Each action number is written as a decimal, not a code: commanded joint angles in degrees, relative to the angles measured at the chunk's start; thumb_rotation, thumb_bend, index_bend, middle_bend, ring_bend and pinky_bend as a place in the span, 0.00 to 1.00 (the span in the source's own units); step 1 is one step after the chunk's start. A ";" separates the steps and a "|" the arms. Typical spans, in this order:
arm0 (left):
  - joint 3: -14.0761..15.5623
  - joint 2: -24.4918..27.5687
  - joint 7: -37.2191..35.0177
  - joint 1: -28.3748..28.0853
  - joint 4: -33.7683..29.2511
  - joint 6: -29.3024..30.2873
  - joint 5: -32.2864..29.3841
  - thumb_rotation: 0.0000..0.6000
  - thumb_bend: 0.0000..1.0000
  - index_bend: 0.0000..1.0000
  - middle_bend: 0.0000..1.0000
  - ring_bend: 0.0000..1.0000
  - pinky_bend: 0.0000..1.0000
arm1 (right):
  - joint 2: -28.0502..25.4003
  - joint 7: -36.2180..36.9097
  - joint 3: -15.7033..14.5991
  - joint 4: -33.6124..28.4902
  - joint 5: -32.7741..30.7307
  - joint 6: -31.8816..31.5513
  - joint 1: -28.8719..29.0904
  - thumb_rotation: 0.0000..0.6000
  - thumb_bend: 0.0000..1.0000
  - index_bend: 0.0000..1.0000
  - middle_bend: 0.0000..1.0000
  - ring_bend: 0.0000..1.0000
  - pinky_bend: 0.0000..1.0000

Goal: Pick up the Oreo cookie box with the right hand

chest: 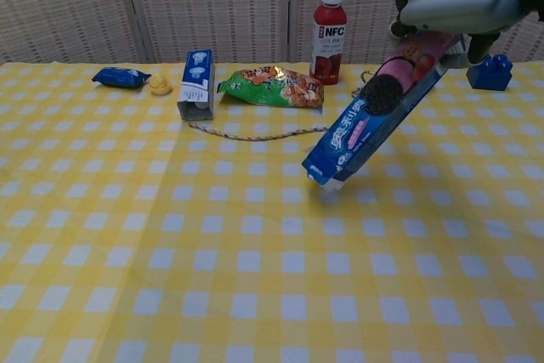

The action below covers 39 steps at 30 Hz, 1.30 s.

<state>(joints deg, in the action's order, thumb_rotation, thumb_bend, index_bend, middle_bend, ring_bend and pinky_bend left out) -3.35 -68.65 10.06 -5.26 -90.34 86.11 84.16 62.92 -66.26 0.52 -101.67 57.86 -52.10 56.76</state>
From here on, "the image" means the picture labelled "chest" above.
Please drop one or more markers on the blue Oreo cookie box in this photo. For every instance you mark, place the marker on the blue Oreo cookie box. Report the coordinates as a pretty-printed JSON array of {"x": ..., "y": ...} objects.
[{"x": 378, "y": 125}]

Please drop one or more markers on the blue white milk carton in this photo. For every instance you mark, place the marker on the blue white milk carton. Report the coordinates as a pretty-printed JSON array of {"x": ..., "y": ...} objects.
[{"x": 196, "y": 87}]

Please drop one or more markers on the blue toy building block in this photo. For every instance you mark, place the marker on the blue toy building block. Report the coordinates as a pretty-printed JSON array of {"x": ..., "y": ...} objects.
[{"x": 491, "y": 76}]

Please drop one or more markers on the red NFC juice bottle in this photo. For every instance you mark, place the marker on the red NFC juice bottle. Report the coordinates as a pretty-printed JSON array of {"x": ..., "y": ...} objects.
[{"x": 327, "y": 40}]

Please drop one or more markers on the green snack bag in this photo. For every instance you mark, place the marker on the green snack bag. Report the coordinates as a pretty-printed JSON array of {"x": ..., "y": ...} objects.
[{"x": 272, "y": 89}]

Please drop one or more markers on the woven folding screen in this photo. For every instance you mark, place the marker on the woven folding screen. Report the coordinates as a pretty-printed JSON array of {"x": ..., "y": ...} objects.
[{"x": 212, "y": 1}]

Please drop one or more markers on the yellow rubber duck toy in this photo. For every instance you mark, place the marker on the yellow rubber duck toy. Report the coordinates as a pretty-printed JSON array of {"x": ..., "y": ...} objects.
[{"x": 160, "y": 84}]

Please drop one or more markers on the blue snack packet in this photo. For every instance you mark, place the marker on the blue snack packet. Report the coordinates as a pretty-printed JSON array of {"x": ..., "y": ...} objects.
[{"x": 119, "y": 77}]

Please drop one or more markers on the yellow checkered tablecloth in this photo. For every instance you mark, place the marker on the yellow checkered tablecloth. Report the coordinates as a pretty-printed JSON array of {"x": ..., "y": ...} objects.
[{"x": 170, "y": 252}]

